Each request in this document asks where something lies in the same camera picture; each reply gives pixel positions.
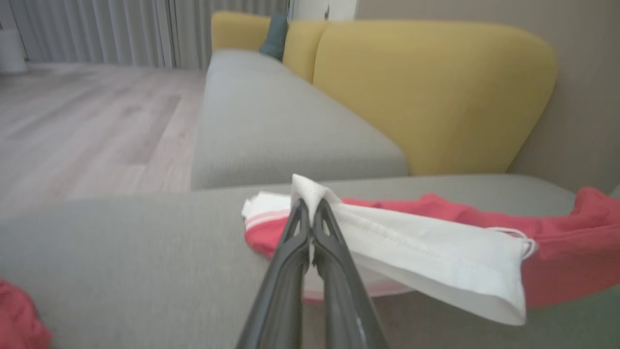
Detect red jersey number 23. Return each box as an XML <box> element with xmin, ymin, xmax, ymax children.
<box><xmin>241</xmin><ymin>174</ymin><xmax>620</xmax><ymax>326</ymax></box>

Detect red mesh shorts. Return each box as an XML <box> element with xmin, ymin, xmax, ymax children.
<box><xmin>0</xmin><ymin>280</ymin><xmax>52</xmax><ymax>349</ymax></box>

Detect teal throw pillow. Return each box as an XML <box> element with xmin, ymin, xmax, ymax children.
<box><xmin>259</xmin><ymin>12</ymin><xmax>290</xmax><ymax>62</ymax></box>

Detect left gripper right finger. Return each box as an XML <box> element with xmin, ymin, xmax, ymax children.
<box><xmin>311</xmin><ymin>198</ymin><xmax>389</xmax><ymax>349</ymax></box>

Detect grey sofa seat cushion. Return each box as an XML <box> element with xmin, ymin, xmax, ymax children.
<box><xmin>190</xmin><ymin>49</ymin><xmax>409</xmax><ymax>190</ymax></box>

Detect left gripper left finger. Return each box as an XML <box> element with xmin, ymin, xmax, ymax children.
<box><xmin>236</xmin><ymin>198</ymin><xmax>311</xmax><ymax>349</ymax></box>

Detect large grey sofa ottoman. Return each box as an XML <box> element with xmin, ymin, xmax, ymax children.
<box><xmin>0</xmin><ymin>174</ymin><xmax>620</xmax><ymax>349</ymax></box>

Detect white plant pot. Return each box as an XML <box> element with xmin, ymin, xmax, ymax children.
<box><xmin>0</xmin><ymin>28</ymin><xmax>28</xmax><ymax>74</ymax></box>

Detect large yellow backrest cushion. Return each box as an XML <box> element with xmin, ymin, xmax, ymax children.
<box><xmin>312</xmin><ymin>20</ymin><xmax>558</xmax><ymax>176</ymax></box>

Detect yellow sofa armrest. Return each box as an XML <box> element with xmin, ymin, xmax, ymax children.
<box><xmin>211</xmin><ymin>11</ymin><xmax>272</xmax><ymax>53</ymax></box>

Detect grey curtain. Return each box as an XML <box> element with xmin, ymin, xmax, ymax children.
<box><xmin>0</xmin><ymin>0</ymin><xmax>291</xmax><ymax>69</ymax></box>

